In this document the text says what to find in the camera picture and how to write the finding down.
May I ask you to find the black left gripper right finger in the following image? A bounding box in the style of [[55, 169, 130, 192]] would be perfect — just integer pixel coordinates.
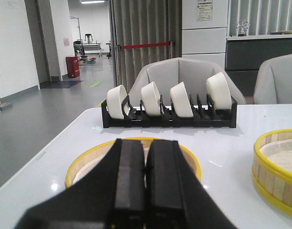
[[146, 140, 235, 229]]

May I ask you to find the red barrier belt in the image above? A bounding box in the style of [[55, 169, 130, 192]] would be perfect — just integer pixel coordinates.
[[117, 41, 172, 50]]

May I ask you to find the white cabinet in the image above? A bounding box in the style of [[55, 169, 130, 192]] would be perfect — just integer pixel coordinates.
[[182, 0, 229, 68]]

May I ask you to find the black dish rack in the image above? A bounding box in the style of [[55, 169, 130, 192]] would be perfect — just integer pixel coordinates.
[[101, 94, 237, 128]]

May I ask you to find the white bowl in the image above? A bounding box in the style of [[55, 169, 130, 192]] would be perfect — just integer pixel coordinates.
[[170, 82, 193, 118], [106, 85, 127, 119], [141, 81, 161, 116], [206, 72, 232, 110]]

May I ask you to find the grey armchair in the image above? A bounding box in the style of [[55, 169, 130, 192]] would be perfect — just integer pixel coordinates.
[[253, 54, 292, 104], [129, 57, 246, 106]]

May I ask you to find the grey armchair left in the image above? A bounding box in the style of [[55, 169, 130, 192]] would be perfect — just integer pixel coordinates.
[[129, 57, 246, 106]]

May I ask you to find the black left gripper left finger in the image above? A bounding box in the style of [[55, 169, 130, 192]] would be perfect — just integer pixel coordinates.
[[15, 139, 145, 229]]

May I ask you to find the dark counter shelf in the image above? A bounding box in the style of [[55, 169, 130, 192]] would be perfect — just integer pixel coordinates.
[[225, 34, 292, 97]]

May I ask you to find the red bin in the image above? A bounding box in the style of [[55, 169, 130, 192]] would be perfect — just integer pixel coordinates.
[[65, 56, 80, 78]]

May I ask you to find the grey armchair right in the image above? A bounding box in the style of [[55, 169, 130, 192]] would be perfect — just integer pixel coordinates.
[[253, 54, 292, 104]]

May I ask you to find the bamboo steamer tray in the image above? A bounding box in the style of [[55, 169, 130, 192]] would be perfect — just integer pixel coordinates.
[[252, 129, 292, 217], [65, 140, 201, 188]]

